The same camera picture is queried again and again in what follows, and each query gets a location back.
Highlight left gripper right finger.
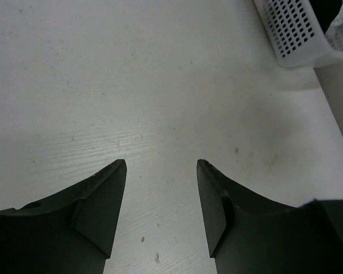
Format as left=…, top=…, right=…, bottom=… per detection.
left=197, top=159, right=343, bottom=273

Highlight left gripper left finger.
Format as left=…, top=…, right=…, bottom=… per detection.
left=0, top=159, right=127, bottom=273

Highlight white plastic basket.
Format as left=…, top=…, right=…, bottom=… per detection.
left=254, top=1, right=343, bottom=68

